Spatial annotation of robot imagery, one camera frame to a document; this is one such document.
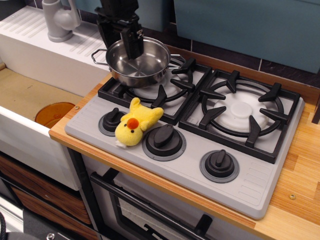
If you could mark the small left black knob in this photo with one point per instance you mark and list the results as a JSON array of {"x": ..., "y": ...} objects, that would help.
[{"x": 109, "y": 122}]

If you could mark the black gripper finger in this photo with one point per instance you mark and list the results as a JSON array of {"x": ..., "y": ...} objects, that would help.
[
  {"x": 106, "y": 35},
  {"x": 133, "y": 42}
]

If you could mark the black burner grate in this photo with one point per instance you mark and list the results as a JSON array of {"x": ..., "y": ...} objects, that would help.
[
  {"x": 172, "y": 94},
  {"x": 243, "y": 114}
]

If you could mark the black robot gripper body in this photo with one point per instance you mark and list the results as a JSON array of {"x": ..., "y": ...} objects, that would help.
[{"x": 116, "y": 15}]

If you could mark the stainless steel pot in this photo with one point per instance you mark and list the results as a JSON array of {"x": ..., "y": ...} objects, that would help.
[{"x": 143, "y": 71}]

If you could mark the black oven door handle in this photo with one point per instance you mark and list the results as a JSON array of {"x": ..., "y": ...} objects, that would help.
[{"x": 107, "y": 182}]

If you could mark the grey toy stove top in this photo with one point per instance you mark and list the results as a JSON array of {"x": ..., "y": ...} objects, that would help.
[{"x": 250, "y": 193}]

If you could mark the large middle black knob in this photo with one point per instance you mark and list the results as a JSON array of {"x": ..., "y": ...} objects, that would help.
[{"x": 164, "y": 143}]

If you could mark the grey toy faucet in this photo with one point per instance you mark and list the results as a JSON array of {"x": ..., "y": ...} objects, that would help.
[{"x": 60, "y": 22}]

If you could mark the right black stove knob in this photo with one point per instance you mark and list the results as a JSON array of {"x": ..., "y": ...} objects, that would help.
[{"x": 219, "y": 166}]

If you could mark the yellow stuffed duck toy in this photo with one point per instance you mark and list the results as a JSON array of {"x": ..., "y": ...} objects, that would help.
[{"x": 132, "y": 126}]

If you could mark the wooden drawer front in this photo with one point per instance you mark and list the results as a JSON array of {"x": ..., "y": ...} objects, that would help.
[{"x": 47, "y": 198}]

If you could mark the black left burner grate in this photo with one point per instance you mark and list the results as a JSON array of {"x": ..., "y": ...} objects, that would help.
[{"x": 172, "y": 94}]

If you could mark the white toy sink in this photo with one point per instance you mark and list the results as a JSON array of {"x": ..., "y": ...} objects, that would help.
[{"x": 36, "y": 72}]

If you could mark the black right burner grate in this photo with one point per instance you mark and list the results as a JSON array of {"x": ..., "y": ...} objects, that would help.
[{"x": 243, "y": 114}]

